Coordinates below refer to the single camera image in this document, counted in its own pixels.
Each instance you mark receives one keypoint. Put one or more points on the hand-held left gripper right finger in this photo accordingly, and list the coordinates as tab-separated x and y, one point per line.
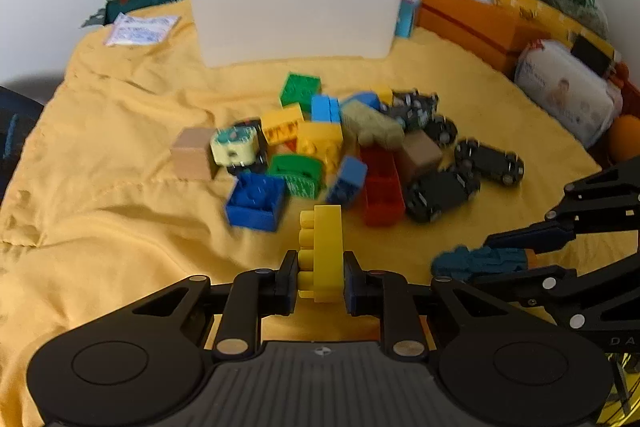
352	284

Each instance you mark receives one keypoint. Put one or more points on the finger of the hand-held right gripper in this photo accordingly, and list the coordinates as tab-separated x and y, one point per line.
530	237
520	279

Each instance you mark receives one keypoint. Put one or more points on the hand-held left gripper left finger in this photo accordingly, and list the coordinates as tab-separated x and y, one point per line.
288	279

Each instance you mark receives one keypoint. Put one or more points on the teal toy car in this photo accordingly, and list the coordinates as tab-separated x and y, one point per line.
480	259

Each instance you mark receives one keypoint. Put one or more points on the long yellow building block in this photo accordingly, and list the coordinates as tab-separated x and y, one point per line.
325	247

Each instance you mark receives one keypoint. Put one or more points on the blue square building block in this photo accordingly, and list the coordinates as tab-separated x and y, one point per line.
252	207

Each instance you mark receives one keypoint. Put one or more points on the red building block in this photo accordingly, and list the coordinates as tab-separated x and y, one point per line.
382	202

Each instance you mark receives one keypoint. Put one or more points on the green arch building block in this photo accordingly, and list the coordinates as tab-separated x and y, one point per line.
295	177

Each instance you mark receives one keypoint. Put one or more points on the brown wooden cube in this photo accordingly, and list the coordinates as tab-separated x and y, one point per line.
420	154

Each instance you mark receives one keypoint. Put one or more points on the white green toy car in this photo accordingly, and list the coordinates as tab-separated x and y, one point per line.
232	142

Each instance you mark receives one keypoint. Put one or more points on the light wooden cube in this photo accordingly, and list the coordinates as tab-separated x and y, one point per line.
192	154

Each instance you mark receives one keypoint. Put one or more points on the olive green toy vehicle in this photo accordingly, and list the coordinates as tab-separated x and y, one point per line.
372	124

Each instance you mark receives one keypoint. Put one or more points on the light blue building block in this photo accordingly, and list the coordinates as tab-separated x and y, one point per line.
325	108

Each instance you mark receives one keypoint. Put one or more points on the small yellow building block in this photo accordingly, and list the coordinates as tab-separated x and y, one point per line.
382	94

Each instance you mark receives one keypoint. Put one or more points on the white plastic bin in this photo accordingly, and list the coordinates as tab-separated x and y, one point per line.
295	7

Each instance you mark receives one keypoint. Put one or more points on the orange ball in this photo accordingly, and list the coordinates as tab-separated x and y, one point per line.
625	139

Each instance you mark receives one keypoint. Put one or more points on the white baby wipes pack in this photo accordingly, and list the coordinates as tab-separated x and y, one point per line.
565	87

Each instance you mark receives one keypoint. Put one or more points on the yellow box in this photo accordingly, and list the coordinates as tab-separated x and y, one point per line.
550	14

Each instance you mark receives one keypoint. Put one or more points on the orange box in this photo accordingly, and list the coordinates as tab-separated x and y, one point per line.
475	17

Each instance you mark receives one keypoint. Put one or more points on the blue card box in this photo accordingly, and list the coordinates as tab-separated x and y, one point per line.
407	14

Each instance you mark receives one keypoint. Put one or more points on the white wipes packet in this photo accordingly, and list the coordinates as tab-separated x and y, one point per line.
140	30

